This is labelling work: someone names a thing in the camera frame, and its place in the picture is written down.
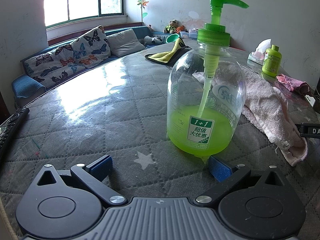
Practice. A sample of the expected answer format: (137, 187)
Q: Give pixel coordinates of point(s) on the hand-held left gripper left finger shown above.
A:
(101, 167)

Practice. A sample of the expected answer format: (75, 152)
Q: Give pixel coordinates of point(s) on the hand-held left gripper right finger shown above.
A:
(220, 170)

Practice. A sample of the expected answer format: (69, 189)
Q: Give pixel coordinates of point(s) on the clear pump bottle green soap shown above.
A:
(197, 140)

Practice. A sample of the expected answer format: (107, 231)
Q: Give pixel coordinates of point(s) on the pale pink towel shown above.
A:
(265, 110)

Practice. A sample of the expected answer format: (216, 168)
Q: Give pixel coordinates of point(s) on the purple pink cloth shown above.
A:
(295, 83)

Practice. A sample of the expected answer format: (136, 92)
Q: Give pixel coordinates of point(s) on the small green bottle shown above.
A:
(271, 63)

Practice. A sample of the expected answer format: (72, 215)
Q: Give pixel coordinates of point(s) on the tissue pack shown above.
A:
(256, 55)

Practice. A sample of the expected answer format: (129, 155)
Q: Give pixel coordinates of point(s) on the black remote control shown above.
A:
(12, 127)

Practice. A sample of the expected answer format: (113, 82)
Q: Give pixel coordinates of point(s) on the blue sofa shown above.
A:
(27, 88)

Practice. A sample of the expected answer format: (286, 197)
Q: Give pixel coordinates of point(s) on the butterfly print cushion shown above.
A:
(70, 57)

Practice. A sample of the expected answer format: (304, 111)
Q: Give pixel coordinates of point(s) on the yellow grey microfiber cloth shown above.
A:
(162, 56)

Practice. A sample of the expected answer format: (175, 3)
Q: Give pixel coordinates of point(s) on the grey cushion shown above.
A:
(125, 42)

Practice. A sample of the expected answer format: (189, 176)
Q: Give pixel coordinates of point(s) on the panda plush toy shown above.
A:
(153, 40)

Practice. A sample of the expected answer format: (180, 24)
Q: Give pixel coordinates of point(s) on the clear plastic storage box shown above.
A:
(191, 33)

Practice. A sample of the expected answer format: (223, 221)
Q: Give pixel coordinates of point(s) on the green plastic basin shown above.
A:
(172, 38)

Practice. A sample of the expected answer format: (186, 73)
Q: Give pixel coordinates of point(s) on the orange plush toy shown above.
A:
(180, 29)

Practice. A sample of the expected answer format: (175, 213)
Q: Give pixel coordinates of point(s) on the teddy bear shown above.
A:
(171, 27)

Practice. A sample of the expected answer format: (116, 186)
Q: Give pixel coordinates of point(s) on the window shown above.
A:
(82, 0)

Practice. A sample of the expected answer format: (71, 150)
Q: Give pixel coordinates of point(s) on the pinwheel flower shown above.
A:
(142, 3)

